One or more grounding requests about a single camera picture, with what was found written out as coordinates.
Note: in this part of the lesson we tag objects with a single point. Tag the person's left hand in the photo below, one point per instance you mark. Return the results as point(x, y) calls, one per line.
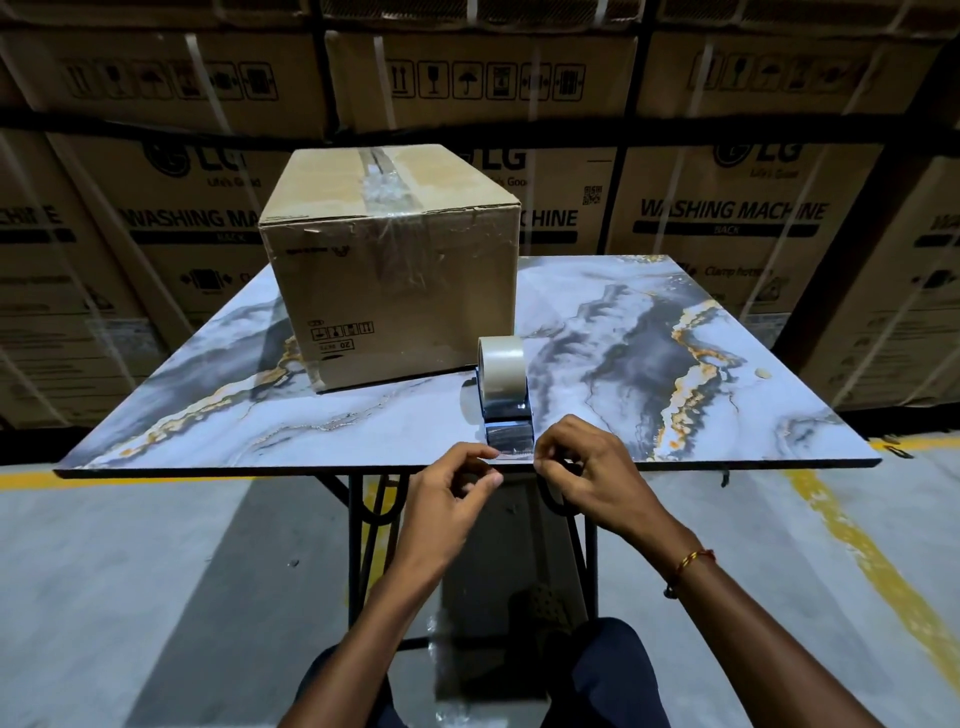
point(435, 510)

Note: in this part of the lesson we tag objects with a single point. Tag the person's right hand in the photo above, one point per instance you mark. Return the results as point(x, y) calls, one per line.
point(607, 484)

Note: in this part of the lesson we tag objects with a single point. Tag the person's left thumb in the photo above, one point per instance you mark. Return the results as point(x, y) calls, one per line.
point(491, 485)

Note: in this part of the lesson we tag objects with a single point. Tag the person's right thumb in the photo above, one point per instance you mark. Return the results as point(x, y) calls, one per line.
point(556, 477)

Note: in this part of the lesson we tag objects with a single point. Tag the clear packing tape roll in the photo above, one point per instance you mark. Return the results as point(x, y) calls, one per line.
point(501, 364)

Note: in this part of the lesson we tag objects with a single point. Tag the person's right forearm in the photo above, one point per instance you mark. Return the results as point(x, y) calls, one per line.
point(757, 645)

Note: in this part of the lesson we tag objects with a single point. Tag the person's left forearm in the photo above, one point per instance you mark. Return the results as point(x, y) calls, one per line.
point(360, 645)

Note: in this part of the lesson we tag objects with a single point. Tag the blue tape dispenser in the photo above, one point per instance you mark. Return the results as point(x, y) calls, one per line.
point(506, 424)

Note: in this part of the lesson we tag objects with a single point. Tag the dark shoe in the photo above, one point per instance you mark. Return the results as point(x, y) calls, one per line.
point(541, 611)

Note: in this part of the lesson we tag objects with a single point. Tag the person's right leg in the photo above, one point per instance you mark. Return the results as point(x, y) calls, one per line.
point(611, 675)

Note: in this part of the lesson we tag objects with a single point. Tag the brown taped cardboard box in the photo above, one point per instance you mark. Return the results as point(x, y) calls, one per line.
point(390, 292)

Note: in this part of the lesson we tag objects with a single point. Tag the stack of large printed cartons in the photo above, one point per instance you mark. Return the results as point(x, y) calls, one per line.
point(750, 217)

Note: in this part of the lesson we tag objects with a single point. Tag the black metal storage rack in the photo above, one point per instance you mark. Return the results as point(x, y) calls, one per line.
point(675, 129)

